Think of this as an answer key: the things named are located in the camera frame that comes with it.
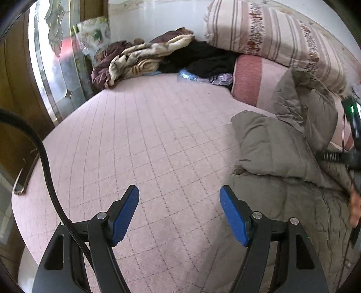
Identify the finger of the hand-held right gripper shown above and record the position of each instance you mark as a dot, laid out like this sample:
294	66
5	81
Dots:
330	157

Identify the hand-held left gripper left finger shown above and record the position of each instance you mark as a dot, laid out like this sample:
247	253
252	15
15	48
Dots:
124	217

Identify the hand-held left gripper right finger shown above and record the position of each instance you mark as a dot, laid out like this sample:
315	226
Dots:
234	214

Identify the olive quilted puffer jacket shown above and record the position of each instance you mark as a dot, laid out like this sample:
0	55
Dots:
270	152

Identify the black clothes pile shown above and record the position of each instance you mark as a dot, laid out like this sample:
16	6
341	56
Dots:
203	59

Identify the person's right hand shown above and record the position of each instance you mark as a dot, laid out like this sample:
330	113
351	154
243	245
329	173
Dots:
354	208

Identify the pink folded blanket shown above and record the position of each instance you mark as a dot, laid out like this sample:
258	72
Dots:
248	79

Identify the striped floral rolled quilt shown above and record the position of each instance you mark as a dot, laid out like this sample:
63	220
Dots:
268	28

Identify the etched mirror wardrobe door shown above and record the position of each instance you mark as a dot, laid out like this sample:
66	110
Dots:
62	84

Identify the brown plush blanket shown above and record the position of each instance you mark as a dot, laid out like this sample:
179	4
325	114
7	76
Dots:
104	70

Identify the beige patterned blanket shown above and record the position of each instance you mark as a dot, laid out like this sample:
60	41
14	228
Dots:
135	62

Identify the brown wooden wardrobe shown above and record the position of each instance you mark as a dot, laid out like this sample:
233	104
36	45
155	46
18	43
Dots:
17	84

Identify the floral bagged pillow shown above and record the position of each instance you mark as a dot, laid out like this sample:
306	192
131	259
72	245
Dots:
93	36

